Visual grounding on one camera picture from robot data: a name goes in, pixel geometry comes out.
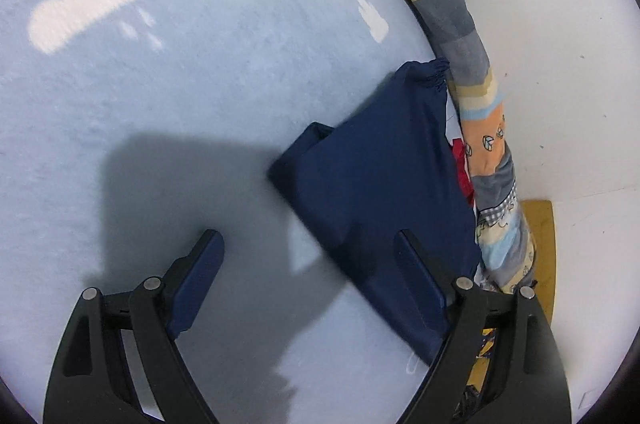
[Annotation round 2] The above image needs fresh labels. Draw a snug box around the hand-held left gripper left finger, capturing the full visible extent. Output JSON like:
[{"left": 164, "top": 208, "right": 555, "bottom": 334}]
[{"left": 42, "top": 229, "right": 226, "bottom": 424}]

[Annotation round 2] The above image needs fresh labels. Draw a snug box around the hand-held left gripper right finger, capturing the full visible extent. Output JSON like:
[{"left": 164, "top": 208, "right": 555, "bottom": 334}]
[{"left": 395, "top": 229, "right": 572, "bottom": 424}]

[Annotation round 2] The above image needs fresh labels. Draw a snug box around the navy blue work jacket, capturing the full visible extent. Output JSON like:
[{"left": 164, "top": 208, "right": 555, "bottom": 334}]
[{"left": 267, "top": 58, "right": 483, "bottom": 365}]

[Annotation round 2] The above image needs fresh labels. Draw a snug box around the floral patterned cloth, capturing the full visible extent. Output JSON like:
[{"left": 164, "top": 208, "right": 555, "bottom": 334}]
[{"left": 452, "top": 326, "right": 498, "bottom": 420}]

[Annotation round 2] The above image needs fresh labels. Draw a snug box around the wooden headboard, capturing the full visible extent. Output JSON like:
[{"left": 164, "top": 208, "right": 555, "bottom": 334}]
[{"left": 520, "top": 199, "right": 557, "bottom": 327}]

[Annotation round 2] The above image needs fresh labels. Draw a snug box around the light blue cloud-print blanket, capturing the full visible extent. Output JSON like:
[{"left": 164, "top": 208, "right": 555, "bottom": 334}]
[{"left": 0, "top": 0, "right": 501, "bottom": 424}]

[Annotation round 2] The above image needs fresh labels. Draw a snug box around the rolled patchwork blanket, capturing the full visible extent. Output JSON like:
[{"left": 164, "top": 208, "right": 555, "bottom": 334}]
[{"left": 332, "top": 0, "right": 538, "bottom": 295}]

